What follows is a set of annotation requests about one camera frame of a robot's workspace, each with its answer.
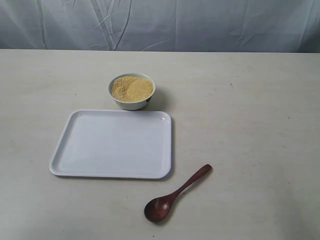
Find dark brown wooden spoon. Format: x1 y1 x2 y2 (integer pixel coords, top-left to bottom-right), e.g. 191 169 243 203
143 164 213 223

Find yellow grainy powder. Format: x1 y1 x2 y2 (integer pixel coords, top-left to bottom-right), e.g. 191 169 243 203
111 75 154 103

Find white rectangular plastic tray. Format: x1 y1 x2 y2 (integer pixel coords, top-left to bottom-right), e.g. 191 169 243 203
49 109 173 180

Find white ceramic bowl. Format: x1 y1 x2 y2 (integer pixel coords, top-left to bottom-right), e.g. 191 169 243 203
108 73 156 111

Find white wrinkled backdrop cloth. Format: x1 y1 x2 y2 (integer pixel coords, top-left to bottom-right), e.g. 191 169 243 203
0 0 320 53

